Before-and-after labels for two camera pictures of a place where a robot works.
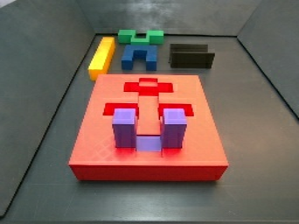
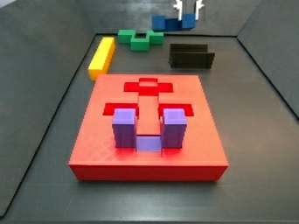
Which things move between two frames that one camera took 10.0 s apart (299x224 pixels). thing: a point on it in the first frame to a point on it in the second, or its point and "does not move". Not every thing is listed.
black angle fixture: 191,56 does not move
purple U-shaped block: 172,124 does not move
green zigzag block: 154,37 does not move
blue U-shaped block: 146,52 to 170,24
